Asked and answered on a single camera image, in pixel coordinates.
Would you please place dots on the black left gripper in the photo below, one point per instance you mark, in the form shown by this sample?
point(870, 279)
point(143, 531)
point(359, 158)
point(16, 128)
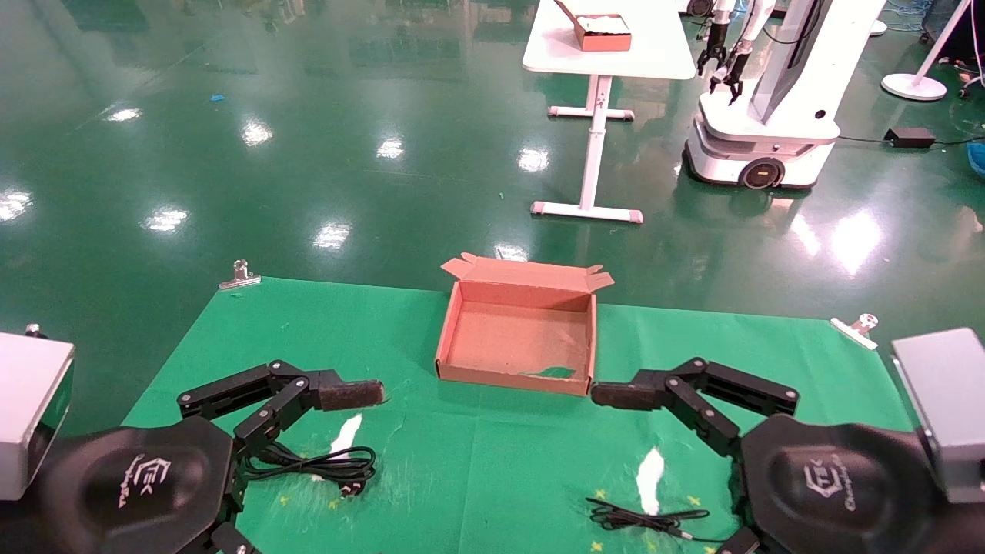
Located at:
point(131, 485)

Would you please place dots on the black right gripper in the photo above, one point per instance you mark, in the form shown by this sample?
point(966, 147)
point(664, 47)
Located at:
point(839, 485)

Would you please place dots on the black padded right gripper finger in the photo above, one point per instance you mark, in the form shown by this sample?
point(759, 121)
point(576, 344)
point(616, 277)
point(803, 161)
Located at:
point(623, 396)

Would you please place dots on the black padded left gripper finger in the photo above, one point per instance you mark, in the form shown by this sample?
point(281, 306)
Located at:
point(346, 394)

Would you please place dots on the open brown cardboard box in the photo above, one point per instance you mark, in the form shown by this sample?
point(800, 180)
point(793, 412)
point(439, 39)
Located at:
point(523, 338)

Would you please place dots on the small filled cardboard box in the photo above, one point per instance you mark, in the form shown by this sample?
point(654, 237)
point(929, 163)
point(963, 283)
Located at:
point(604, 32)

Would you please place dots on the green table cloth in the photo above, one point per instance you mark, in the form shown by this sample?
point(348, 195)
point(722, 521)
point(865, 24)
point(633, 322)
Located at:
point(492, 462)

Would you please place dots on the metal binder clip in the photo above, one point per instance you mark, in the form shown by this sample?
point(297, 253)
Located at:
point(240, 278)
point(856, 331)

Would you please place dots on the white wheeled background robot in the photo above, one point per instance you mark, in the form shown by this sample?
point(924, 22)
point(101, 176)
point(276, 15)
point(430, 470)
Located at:
point(777, 123)

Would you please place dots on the white background table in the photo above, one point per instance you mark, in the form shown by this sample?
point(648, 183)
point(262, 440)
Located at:
point(654, 46)

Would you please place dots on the black power brick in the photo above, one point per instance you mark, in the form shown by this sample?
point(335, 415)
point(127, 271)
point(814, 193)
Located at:
point(909, 138)

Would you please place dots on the blue object on floor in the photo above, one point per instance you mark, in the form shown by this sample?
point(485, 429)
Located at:
point(977, 160)

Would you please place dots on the white floor stand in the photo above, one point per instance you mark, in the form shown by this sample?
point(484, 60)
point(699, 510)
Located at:
point(914, 85)

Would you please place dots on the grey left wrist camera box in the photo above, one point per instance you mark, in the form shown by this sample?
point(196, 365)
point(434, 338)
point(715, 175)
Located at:
point(31, 415)

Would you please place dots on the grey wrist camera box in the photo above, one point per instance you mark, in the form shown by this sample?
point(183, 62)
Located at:
point(950, 408)
point(31, 415)

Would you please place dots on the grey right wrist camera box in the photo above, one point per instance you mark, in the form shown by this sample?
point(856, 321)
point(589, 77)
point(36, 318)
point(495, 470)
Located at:
point(950, 408)

